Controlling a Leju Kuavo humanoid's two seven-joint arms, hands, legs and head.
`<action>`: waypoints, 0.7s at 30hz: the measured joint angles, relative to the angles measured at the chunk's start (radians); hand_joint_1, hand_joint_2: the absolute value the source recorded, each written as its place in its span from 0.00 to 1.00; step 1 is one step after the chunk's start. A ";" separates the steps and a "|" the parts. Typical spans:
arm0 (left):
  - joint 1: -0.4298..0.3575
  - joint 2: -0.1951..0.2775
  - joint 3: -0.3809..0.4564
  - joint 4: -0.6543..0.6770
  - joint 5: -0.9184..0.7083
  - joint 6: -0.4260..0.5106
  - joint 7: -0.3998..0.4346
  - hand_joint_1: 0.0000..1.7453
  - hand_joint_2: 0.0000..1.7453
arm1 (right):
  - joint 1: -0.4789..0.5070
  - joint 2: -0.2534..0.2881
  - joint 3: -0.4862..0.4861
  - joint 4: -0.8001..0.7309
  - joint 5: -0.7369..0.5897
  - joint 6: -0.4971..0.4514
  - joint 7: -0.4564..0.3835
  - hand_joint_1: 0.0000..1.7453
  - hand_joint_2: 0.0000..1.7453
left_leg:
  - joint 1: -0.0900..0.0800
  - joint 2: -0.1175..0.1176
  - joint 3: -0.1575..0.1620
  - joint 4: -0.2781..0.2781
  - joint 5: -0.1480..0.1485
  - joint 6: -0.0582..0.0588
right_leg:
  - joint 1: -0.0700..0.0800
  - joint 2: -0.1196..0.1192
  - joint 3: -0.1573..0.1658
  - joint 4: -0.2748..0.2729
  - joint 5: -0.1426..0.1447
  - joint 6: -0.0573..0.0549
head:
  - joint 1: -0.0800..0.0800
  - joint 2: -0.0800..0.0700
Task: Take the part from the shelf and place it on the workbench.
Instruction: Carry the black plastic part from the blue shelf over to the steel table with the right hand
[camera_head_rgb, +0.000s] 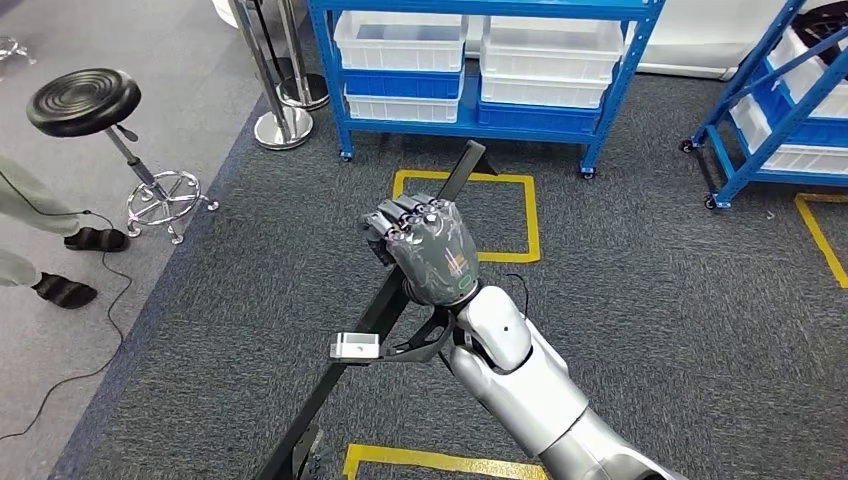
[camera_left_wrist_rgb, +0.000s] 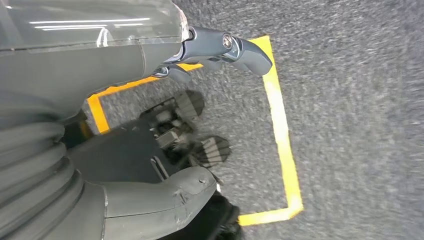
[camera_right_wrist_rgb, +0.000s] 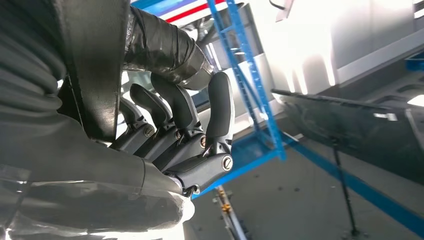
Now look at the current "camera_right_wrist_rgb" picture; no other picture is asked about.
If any blue shelf rack on casters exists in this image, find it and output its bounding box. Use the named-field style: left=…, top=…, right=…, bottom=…
left=192, top=0, right=424, bottom=237

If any metal rod with brass fitting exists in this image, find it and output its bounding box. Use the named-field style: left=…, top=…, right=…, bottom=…
left=212, top=185, right=249, bottom=240

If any thin black stand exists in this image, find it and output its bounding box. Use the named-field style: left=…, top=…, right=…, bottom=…
left=330, top=137, right=363, bottom=238

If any dark blurred panel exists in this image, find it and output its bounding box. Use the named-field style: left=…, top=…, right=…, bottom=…
left=270, top=71, right=424, bottom=186

